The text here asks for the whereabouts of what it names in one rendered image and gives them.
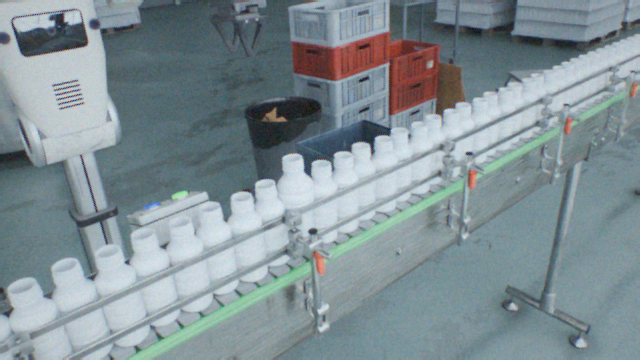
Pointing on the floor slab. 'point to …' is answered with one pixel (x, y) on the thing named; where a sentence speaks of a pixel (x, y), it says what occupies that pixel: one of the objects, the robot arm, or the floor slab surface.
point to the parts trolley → (422, 24)
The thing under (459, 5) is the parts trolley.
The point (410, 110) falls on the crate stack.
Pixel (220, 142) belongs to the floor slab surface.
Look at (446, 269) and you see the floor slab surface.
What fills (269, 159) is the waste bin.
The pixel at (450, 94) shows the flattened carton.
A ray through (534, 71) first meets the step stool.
